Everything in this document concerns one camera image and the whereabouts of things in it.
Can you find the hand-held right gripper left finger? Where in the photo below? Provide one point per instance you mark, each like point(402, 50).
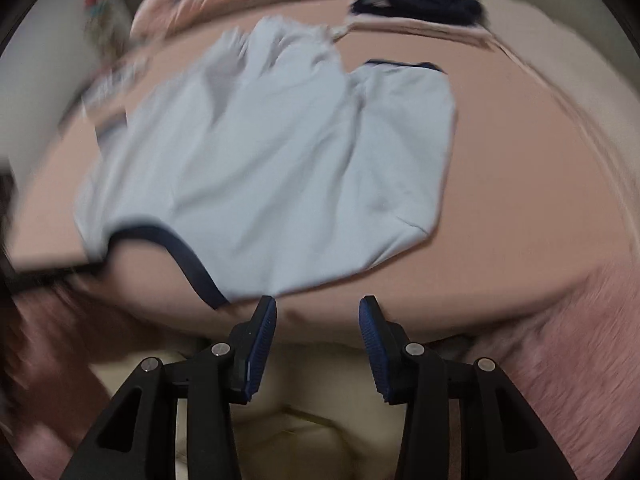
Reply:
point(260, 350)

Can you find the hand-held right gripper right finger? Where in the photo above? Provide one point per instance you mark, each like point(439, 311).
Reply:
point(372, 350)

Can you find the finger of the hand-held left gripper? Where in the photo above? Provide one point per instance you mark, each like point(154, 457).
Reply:
point(55, 275)

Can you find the light blue shirt navy trim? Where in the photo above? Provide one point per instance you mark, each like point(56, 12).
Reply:
point(275, 160)

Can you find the pink fluffy rug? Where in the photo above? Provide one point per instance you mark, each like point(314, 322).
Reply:
point(575, 360)

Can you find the bed with pink sheet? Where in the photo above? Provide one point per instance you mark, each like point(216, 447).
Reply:
point(500, 185)

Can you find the white shelf rack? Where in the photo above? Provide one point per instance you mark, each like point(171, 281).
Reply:
point(107, 35)

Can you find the red and blue toy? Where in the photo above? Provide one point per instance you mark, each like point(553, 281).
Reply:
point(95, 2)

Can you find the pink folded quilt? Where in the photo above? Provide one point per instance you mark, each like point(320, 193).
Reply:
point(200, 0)

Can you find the folded pale pink garment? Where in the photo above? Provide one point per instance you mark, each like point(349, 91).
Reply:
point(425, 30)

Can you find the folded navy garment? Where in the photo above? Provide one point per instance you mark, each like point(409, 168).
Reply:
point(415, 2)

